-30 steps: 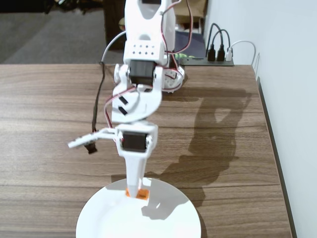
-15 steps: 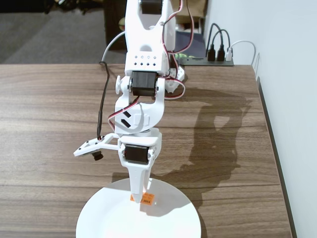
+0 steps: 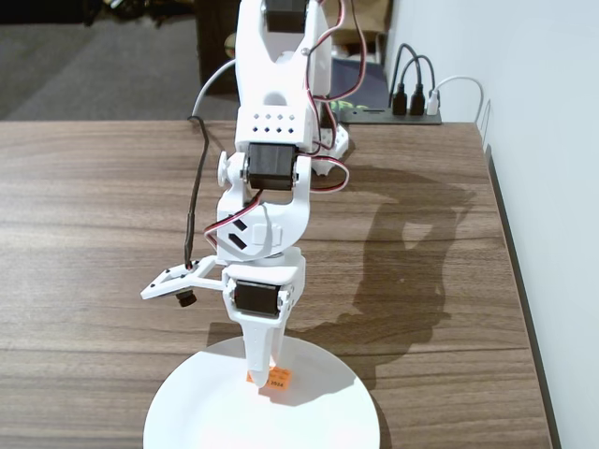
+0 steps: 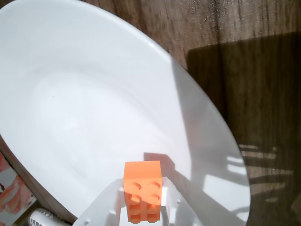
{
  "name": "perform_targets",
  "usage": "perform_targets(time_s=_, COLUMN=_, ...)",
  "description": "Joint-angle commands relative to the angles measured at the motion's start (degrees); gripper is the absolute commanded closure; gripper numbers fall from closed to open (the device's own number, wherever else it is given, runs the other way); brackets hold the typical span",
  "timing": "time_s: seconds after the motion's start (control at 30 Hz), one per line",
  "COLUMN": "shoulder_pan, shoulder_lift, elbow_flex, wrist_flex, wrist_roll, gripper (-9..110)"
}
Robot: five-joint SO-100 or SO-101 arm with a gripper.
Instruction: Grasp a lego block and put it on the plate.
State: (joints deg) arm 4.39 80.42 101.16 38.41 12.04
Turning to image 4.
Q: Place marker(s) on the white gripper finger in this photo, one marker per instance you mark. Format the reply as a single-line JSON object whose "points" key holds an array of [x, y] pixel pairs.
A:
{"points": [[101, 207], [178, 212]]}

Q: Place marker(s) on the orange lego block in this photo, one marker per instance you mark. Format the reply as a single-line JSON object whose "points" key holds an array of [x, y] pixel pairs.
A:
{"points": [[141, 171]]}

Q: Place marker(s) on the white round plate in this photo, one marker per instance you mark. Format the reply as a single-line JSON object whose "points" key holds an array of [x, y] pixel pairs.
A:
{"points": [[82, 82]]}

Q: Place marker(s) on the white slotted plastic object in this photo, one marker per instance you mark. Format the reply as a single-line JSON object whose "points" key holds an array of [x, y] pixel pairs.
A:
{"points": [[44, 217]]}

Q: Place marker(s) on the pink and white printed sheet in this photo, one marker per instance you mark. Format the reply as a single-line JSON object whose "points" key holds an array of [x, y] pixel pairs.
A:
{"points": [[11, 188]]}

